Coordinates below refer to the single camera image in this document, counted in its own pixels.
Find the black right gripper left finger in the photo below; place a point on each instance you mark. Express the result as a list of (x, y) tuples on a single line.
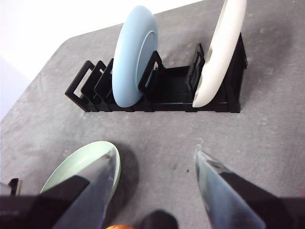
[(78, 205)]

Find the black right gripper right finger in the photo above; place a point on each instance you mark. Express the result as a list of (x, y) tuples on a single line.
[(226, 205)]

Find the green plate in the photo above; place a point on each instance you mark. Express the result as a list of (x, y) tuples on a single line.
[(71, 164)]

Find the red apple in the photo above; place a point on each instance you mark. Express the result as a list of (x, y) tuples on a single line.
[(118, 227)]

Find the black plate rack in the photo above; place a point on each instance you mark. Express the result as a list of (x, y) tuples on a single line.
[(171, 86)]

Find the cream plate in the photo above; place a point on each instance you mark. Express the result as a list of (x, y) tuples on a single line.
[(219, 59)]

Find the blue plate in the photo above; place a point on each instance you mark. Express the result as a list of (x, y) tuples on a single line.
[(126, 59)]

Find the small black grey device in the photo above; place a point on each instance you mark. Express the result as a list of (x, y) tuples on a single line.
[(14, 186)]

